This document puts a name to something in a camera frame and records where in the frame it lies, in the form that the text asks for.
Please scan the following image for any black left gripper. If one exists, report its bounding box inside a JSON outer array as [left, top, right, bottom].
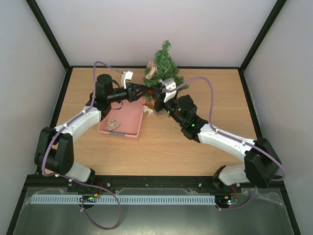
[[107, 82, 149, 103]]

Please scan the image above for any small green christmas tree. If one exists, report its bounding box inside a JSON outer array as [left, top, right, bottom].
[[142, 40, 189, 104]]

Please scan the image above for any beige fabric bow ornament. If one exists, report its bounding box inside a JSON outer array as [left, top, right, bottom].
[[145, 60, 157, 79]]

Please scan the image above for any pink perforated plastic basket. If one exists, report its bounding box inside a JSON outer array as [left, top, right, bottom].
[[97, 98, 146, 140]]

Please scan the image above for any wooden heart ornament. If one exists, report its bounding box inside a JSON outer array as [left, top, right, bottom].
[[106, 118, 120, 132]]

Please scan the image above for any red ribbon bow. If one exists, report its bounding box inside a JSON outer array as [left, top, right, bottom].
[[149, 89, 155, 106]]

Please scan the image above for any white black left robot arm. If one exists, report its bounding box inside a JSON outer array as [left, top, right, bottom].
[[34, 71, 149, 182]]

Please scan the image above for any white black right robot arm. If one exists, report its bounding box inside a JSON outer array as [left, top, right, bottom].
[[151, 86, 282, 192]]

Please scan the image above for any wooden tree stump base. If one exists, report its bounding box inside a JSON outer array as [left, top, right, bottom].
[[155, 110, 170, 119]]

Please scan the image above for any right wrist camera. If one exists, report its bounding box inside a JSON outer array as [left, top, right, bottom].
[[161, 78, 176, 103]]

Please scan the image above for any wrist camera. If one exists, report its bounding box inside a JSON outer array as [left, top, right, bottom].
[[121, 70, 133, 89], [161, 78, 176, 103]]

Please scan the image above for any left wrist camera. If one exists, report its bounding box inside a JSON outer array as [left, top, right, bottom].
[[121, 70, 133, 89]]

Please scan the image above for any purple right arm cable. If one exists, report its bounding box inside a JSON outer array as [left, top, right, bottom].
[[163, 76, 287, 211]]

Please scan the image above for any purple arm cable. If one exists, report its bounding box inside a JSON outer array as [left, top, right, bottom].
[[42, 60, 123, 230], [163, 76, 287, 211]]

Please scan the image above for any black enclosure frame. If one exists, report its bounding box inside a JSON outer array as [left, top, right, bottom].
[[7, 0, 300, 235]]

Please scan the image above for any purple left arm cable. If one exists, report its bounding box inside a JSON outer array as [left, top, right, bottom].
[[42, 60, 123, 230]]

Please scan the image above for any light blue slotted cable duct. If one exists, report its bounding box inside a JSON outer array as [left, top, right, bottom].
[[30, 194, 216, 205]]

